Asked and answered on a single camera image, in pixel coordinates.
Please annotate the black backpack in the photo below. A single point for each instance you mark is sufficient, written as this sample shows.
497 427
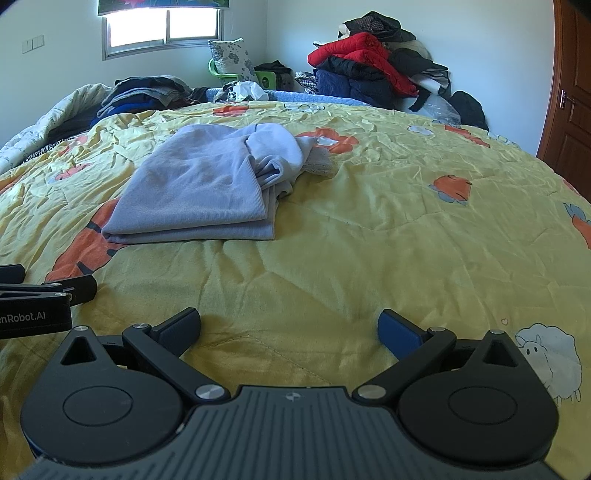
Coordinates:
468 110

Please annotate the black jacket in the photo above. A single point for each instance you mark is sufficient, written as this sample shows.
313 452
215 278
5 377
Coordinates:
378 25

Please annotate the window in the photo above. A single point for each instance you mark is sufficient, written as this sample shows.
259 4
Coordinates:
161 30

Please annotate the grey and white clothing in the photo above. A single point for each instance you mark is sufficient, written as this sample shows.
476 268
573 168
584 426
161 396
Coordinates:
425 69

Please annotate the clear plastic bag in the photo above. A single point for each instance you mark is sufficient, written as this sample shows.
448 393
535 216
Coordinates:
438 108

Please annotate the red puffer jacket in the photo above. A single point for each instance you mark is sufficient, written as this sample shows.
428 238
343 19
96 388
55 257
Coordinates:
364 53

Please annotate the checkered cloth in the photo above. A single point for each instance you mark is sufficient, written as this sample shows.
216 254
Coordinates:
305 83

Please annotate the white and black printed cloth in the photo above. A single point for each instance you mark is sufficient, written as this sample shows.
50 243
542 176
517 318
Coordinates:
242 91

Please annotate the lavender long-sleeve shirt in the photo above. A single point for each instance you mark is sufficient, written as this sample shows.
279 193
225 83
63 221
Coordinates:
194 184

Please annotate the navy puffer jacket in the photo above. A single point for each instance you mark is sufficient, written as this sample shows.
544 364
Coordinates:
355 85

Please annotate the white quilted blanket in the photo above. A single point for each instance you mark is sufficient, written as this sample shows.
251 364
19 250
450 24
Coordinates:
46 120

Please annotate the yellow cartoon print quilt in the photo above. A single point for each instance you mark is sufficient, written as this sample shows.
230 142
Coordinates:
369 254

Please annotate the pile of dark folded clothes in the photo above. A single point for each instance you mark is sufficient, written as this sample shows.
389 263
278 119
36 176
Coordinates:
143 97

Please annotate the white wall switch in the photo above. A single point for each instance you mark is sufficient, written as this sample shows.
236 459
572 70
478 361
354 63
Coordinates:
34 43

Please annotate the grey floral pillow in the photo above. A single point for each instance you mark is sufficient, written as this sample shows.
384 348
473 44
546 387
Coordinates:
231 57

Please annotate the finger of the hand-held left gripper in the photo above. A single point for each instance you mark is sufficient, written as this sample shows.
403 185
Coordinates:
11 273
78 288

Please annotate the brown wooden door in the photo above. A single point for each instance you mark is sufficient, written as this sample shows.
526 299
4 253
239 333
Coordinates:
568 55

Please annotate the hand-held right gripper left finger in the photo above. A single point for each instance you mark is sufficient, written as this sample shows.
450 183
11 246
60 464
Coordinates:
178 330

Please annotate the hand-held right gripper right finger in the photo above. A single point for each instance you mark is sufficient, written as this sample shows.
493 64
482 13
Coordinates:
398 332

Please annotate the blue bed sheet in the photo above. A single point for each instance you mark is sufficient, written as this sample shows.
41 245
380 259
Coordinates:
318 98

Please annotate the green plastic chair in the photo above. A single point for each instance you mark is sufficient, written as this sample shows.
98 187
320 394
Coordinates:
265 79

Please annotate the dark bag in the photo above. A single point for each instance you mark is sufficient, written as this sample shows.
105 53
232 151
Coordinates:
277 69

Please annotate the lotus print roller blind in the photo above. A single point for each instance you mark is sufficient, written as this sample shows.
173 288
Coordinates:
161 3

